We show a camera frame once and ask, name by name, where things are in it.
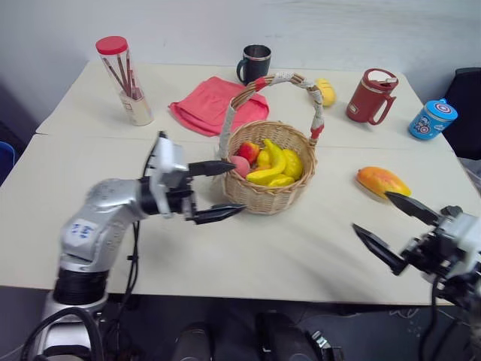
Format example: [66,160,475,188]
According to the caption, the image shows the wicker basket with handle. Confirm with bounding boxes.
[213,71,326,217]

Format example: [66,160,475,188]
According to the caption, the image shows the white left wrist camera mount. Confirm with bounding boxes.
[148,135,191,219]

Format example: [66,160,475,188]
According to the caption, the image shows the pink peach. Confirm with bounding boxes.
[229,156,252,178]

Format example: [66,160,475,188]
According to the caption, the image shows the red folded cloth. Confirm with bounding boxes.
[168,75,271,138]

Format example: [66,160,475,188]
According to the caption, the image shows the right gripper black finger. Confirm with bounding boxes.
[386,191,442,227]
[352,223,408,277]

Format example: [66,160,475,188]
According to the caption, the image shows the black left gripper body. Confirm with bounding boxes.
[165,175,200,223]

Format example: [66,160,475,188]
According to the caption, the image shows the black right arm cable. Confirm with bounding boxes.
[429,276,443,361]

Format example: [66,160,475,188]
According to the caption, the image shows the black steel mug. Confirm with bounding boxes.
[236,44,272,86]

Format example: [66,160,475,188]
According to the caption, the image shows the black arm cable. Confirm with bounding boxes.
[429,276,443,361]
[112,220,142,339]

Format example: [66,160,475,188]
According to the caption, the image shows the red pencil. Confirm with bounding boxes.
[116,55,135,98]
[104,56,132,97]
[126,51,139,99]

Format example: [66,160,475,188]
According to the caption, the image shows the thick black looped cable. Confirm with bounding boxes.
[19,305,105,361]

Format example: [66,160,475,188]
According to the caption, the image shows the red lidded mug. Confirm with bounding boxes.
[345,68,398,126]

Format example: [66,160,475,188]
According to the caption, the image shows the dark rounded shape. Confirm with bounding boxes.
[171,322,213,361]

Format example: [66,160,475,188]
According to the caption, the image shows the orange yellow fruit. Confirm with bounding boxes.
[256,148,272,172]

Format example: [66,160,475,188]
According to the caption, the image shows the yellow lemon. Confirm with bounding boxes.
[281,149,304,180]

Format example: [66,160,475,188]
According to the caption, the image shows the orange yellow mango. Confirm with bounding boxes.
[355,165,413,201]

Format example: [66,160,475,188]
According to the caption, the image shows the black chair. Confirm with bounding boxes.
[442,67,481,162]

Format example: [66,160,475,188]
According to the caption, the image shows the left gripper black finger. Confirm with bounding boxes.
[187,159,237,178]
[192,204,247,226]

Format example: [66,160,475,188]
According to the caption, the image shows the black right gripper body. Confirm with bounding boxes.
[400,205,463,278]

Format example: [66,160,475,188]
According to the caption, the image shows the clear red-lidded pencil tube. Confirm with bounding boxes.
[95,35,156,127]

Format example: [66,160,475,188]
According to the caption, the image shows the blue bin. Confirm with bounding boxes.
[0,140,18,187]

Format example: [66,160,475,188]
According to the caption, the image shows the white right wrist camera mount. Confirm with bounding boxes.
[437,211,481,279]

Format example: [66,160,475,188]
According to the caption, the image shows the short yellow banana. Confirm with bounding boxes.
[268,174,296,188]

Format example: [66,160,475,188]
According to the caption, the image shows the red apple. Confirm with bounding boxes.
[237,141,262,163]

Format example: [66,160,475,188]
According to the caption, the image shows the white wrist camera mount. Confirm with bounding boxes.
[148,135,191,219]
[437,211,481,279]

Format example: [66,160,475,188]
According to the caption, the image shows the long yellow banana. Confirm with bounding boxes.
[246,138,289,186]

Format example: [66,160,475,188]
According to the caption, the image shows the blue cartoon cup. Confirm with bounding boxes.
[407,98,460,142]

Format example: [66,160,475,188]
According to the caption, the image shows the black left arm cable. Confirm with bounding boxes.
[112,220,142,339]

